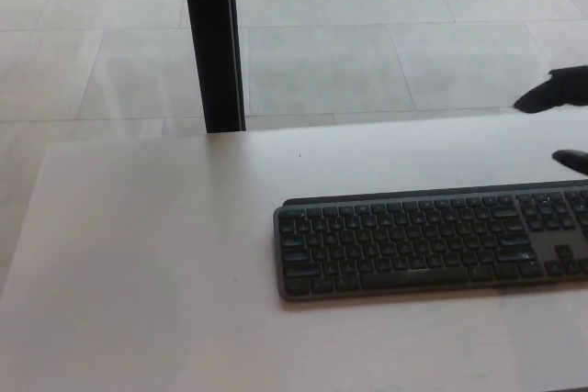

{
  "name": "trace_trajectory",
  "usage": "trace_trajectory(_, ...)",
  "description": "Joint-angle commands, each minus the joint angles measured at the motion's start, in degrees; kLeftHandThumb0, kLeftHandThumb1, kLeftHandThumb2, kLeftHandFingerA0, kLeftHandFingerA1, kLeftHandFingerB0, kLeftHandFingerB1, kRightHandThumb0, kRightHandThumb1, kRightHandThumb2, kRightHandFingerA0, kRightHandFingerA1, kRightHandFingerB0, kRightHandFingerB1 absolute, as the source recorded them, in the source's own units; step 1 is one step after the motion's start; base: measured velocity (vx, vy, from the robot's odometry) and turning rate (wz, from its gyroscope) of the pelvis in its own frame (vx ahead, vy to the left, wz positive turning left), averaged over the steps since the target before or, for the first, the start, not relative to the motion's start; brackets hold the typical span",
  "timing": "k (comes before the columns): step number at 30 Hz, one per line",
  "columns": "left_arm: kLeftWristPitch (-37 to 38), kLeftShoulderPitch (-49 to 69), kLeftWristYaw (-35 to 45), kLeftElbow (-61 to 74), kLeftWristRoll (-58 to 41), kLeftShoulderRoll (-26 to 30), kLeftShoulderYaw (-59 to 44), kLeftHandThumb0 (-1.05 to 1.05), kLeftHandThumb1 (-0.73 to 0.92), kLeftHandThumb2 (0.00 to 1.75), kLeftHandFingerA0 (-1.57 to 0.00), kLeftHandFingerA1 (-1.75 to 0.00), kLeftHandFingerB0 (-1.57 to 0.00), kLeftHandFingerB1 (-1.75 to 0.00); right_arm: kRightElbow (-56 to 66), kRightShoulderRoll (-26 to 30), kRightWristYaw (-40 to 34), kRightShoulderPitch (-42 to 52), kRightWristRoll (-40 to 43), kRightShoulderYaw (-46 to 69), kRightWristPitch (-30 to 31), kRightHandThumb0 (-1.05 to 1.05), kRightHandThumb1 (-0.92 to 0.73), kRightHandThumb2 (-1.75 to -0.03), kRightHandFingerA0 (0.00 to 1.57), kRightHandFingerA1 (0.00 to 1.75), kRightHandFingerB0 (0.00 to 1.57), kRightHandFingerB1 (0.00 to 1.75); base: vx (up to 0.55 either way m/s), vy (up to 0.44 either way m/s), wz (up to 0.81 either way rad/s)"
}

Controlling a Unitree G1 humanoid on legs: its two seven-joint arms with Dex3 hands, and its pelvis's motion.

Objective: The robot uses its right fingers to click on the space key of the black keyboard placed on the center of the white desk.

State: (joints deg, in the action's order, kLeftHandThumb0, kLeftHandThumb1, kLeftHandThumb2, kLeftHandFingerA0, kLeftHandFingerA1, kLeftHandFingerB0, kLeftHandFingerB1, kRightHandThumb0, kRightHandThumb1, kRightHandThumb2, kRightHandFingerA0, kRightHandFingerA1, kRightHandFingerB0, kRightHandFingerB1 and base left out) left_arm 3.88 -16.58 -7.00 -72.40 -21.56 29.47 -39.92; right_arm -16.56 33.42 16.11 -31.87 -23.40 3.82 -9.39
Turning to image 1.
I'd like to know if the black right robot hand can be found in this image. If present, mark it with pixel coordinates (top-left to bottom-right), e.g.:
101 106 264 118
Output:
513 64 588 179

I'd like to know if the black keyboard with grey frame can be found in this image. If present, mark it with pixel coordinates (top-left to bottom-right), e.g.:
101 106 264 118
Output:
273 179 588 303

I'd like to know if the black vertical metal post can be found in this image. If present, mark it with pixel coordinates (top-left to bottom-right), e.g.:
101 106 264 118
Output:
179 0 247 135

